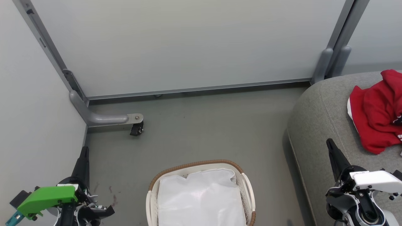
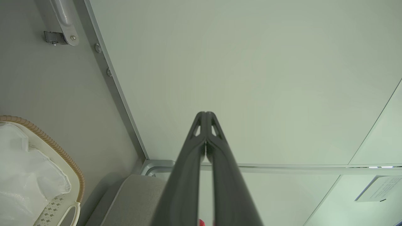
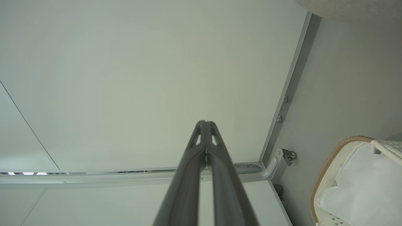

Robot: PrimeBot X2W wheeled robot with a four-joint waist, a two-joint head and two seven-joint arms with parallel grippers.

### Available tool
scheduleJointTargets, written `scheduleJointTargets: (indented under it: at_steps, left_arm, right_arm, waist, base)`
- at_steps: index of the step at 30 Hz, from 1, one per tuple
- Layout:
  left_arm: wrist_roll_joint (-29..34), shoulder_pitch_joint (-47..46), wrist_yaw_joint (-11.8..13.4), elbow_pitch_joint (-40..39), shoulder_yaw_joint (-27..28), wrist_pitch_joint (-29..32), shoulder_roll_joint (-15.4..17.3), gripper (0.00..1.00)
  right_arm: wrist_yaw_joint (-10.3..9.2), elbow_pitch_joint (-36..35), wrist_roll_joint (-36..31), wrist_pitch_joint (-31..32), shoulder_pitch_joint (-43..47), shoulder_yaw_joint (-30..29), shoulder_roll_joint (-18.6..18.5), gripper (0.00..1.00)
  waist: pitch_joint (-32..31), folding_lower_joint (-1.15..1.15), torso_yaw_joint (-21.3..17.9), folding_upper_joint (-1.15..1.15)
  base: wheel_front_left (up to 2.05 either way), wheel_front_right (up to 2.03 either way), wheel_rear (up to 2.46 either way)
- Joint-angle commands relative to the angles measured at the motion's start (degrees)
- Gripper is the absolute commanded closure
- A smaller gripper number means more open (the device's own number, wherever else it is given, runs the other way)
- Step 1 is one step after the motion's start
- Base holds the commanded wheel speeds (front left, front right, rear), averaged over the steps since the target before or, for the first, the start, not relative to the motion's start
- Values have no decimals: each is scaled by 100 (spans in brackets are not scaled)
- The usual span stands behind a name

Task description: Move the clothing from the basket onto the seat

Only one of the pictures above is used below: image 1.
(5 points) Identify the red clothing with white trim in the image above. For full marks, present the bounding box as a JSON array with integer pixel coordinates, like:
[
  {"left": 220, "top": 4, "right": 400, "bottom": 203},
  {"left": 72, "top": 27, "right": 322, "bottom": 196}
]
[{"left": 347, "top": 69, "right": 402, "bottom": 155}]

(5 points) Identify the white laundry basket brown rim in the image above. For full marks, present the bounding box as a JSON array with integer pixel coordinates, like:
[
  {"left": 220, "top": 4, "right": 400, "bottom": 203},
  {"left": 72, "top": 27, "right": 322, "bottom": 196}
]
[{"left": 145, "top": 159, "right": 256, "bottom": 226}]

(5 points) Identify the large white partition panel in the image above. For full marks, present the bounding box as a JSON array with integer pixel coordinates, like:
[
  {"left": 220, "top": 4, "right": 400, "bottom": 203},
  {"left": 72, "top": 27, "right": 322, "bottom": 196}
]
[{"left": 30, "top": 0, "right": 346, "bottom": 101}]

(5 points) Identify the black caster wheel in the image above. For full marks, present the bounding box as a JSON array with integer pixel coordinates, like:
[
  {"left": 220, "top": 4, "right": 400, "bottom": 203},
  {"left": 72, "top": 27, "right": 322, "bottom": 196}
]
[{"left": 130, "top": 121, "right": 144, "bottom": 136}]

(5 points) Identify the slanted grey partition post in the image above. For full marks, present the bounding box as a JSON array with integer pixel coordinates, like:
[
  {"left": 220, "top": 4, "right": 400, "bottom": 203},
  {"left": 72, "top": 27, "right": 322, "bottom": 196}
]
[{"left": 13, "top": 0, "right": 89, "bottom": 104}]

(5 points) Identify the teal plastic bracket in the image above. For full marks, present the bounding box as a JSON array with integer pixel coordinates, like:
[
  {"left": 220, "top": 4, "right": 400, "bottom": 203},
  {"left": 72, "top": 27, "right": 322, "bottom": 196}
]
[{"left": 5, "top": 210, "right": 24, "bottom": 226}]

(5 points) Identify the white cloth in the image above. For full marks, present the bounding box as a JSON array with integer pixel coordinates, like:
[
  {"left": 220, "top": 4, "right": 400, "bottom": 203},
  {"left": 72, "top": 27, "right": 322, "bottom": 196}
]
[{"left": 157, "top": 169, "right": 247, "bottom": 226}]

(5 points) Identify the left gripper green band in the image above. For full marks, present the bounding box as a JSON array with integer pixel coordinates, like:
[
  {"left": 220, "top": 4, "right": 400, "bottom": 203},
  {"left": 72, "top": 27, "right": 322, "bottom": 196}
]
[{"left": 9, "top": 146, "right": 115, "bottom": 226}]

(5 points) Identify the grey fabric sofa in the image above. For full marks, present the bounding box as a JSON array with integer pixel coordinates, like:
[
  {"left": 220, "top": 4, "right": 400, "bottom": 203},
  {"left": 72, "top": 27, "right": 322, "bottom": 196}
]
[{"left": 287, "top": 71, "right": 402, "bottom": 226}]

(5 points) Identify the grey partition foot bar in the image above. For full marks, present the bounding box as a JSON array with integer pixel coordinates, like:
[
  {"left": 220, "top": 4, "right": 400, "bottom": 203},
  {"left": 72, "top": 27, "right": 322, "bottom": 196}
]
[{"left": 70, "top": 90, "right": 144, "bottom": 127}]

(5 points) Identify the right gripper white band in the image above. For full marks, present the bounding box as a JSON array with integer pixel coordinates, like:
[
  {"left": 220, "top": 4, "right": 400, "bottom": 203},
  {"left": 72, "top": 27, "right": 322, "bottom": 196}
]
[{"left": 326, "top": 138, "right": 402, "bottom": 200}]

